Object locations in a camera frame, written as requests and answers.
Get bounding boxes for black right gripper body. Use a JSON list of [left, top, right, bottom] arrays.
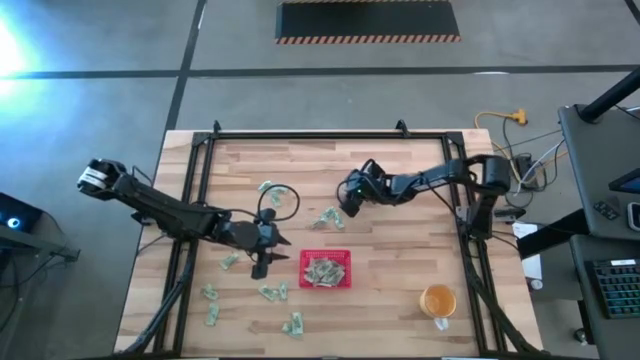
[[341, 168, 392, 219]]

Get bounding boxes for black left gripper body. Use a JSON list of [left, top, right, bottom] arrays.
[[219, 208, 280, 280]]

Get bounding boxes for red plastic slotted basket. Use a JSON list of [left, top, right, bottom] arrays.
[[298, 249, 353, 290]]

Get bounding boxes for black power box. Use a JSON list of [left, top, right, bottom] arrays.
[[513, 153, 540, 190]]

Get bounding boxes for hazard striped black floor mat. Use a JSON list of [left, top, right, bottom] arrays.
[[274, 0, 462, 45]]

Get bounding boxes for white paper sheet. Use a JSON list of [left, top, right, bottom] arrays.
[[512, 222, 544, 281]]

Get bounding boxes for black computer tower blue light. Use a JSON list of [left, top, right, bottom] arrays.
[[0, 192, 44, 234]]

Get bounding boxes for grey desk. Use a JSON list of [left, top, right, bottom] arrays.
[[557, 102, 640, 241]]

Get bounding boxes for small black remote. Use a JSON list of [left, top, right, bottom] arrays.
[[593, 200, 620, 221]]

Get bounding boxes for dark desk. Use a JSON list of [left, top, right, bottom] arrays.
[[569, 233, 640, 360]]

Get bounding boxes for black pole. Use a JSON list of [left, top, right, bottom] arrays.
[[578, 67, 640, 124]]

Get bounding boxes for black monitor screen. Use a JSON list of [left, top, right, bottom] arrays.
[[608, 167, 640, 195]]

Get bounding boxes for backlit computer keyboard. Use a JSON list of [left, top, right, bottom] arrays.
[[584, 258, 640, 320]]

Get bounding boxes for black camera cable loop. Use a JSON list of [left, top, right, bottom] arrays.
[[256, 183, 302, 224]]

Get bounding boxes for yellow extension cord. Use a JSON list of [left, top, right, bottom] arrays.
[[473, 108, 529, 154]]

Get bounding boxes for grey cable bundle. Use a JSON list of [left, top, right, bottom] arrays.
[[499, 114, 569, 194]]

